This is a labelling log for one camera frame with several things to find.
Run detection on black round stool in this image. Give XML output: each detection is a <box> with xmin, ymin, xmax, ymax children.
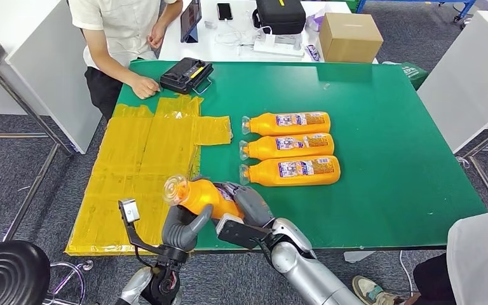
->
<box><xmin>0</xmin><ymin>240</ymin><xmax>95</xmax><ymax>305</ymax></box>

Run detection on person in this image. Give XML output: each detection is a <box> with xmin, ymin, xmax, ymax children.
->
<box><xmin>352</xmin><ymin>206</ymin><xmax>488</xmax><ymax>305</ymax></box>
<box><xmin>67</xmin><ymin>0</ymin><xmax>184</xmax><ymax>121</ymax></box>

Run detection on white desk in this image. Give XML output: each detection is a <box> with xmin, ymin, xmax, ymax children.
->
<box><xmin>158</xmin><ymin>0</ymin><xmax>379</xmax><ymax>64</ymax></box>
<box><xmin>0</xmin><ymin>0</ymin><xmax>103</xmax><ymax>155</ymax></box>
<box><xmin>416</xmin><ymin>10</ymin><xmax>488</xmax><ymax>154</ymax></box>

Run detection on black tablet on stand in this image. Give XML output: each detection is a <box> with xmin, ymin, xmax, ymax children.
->
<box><xmin>180</xmin><ymin>0</ymin><xmax>203</xmax><ymax>44</ymax></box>

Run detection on orange detergent bottle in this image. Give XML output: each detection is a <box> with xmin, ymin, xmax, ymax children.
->
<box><xmin>162</xmin><ymin>174</ymin><xmax>246</xmax><ymax>220</ymax></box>
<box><xmin>238</xmin><ymin>155</ymin><xmax>342</xmax><ymax>187</ymax></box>
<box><xmin>238</xmin><ymin>132</ymin><xmax>336</xmax><ymax>161</ymax></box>
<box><xmin>241</xmin><ymin>111</ymin><xmax>332</xmax><ymax>137</ymax></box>

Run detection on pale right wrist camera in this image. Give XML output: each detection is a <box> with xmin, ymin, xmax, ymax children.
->
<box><xmin>215</xmin><ymin>213</ymin><xmax>272</xmax><ymax>250</ymax></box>

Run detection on white charging cable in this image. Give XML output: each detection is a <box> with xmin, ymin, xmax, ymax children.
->
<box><xmin>214</xmin><ymin>21</ymin><xmax>272</xmax><ymax>47</ymax></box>

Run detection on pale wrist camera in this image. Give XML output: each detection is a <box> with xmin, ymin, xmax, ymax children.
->
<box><xmin>118</xmin><ymin>198</ymin><xmax>165</xmax><ymax>256</ymax></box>
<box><xmin>215</xmin><ymin>213</ymin><xmax>272</xmax><ymax>250</ymax></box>

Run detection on person's left hand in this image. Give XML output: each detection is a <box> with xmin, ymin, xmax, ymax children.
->
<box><xmin>147</xmin><ymin>23</ymin><xmax>167</xmax><ymax>50</ymax></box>

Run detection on white power strip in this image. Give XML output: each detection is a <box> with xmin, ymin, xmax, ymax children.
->
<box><xmin>252</xmin><ymin>33</ymin><xmax>305</xmax><ymax>58</ymax></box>

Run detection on yellow taped cardboard mat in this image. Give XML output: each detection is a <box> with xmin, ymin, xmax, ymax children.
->
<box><xmin>65</xmin><ymin>94</ymin><xmax>233</xmax><ymax>257</ymax></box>

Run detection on white table foot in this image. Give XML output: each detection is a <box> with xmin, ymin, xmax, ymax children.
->
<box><xmin>343</xmin><ymin>250</ymin><xmax>376</xmax><ymax>264</ymax></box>

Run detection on black remote controller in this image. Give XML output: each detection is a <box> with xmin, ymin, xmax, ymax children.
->
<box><xmin>159</xmin><ymin>57</ymin><xmax>215</xmax><ymax>95</ymax></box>

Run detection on purple plastic bag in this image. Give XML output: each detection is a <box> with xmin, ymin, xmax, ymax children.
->
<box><xmin>304</xmin><ymin>10</ymin><xmax>325</xmax><ymax>32</ymax></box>

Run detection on black smartphone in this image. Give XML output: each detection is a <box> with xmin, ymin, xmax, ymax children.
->
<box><xmin>216</xmin><ymin>3</ymin><xmax>233</xmax><ymax>21</ymax></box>

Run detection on black carrying case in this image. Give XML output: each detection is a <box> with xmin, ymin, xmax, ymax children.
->
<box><xmin>252</xmin><ymin>0</ymin><xmax>307</xmax><ymax>36</ymax></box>

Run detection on person's right hand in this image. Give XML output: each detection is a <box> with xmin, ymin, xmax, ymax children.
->
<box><xmin>129</xmin><ymin>74</ymin><xmax>161</xmax><ymax>100</ymax></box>

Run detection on small purple packet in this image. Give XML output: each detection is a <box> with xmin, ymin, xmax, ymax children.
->
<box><xmin>304</xmin><ymin>44</ymin><xmax>322</xmax><ymax>62</ymax></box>

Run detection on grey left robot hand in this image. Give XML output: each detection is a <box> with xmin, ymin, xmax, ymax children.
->
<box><xmin>161</xmin><ymin>204</ymin><xmax>215</xmax><ymax>254</ymax></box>

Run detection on brown cardboard box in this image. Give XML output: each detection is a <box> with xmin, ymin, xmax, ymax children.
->
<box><xmin>318</xmin><ymin>12</ymin><xmax>384</xmax><ymax>64</ymax></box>

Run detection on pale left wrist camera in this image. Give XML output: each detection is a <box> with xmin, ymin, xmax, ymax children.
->
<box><xmin>118</xmin><ymin>198</ymin><xmax>165</xmax><ymax>256</ymax></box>

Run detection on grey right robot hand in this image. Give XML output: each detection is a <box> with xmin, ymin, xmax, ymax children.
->
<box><xmin>214</xmin><ymin>182</ymin><xmax>275</xmax><ymax>230</ymax></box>

